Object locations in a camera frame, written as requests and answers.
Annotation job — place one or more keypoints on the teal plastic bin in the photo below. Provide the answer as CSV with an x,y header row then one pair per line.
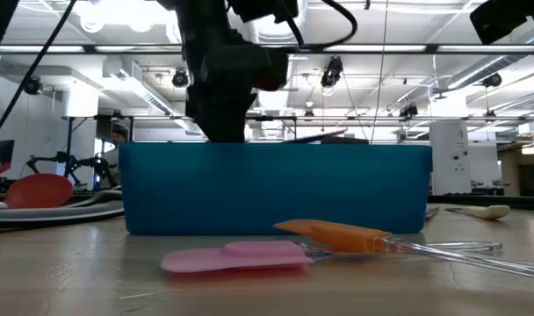
x,y
276,188

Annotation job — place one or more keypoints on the person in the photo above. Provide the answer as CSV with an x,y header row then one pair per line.
x,y
116,139

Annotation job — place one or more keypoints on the grey spoon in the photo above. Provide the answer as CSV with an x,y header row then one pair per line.
x,y
52,214

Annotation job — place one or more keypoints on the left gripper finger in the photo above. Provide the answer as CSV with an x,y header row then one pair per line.
x,y
205,120
236,118

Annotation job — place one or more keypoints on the white pillar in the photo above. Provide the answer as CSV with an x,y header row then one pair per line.
x,y
451,158

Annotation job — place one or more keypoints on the glowing wall lamp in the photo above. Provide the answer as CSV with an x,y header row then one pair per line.
x,y
530,150

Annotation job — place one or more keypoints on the red spoon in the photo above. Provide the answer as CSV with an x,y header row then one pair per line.
x,y
38,191

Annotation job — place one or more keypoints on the black ceiling spotlight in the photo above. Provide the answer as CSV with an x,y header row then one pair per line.
x,y
331,72
493,80
408,112
180,79
32,85

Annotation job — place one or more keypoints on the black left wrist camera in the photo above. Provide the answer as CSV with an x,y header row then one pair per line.
x,y
262,9

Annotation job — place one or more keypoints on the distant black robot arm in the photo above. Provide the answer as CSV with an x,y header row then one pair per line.
x,y
74,164

